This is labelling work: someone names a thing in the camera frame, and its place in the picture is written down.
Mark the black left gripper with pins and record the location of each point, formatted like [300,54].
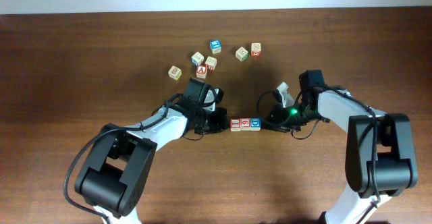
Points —
[218,124]

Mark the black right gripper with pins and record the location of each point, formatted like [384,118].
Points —
[277,120]

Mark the red letter I block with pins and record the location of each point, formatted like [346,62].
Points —
[235,125]

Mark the blue letter D block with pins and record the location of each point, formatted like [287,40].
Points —
[255,124]

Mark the red number 9 block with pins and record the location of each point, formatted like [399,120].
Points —
[245,124]

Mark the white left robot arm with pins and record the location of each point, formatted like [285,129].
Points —
[114,174]

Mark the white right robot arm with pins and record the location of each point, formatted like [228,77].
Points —
[380,156]

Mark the red letter A block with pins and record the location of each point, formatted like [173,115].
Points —
[201,72]

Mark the wooden block red side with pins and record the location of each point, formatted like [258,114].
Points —
[211,63]

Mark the plain wooden block near left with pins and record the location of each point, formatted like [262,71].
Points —
[175,72]

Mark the wooden block blue side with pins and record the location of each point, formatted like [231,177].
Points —
[197,58]

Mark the wooden block green print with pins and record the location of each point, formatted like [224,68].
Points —
[241,54]

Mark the blue top wooden block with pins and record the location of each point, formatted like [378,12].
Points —
[215,46]

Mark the wooden block red bottom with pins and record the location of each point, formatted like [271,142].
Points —
[256,49]

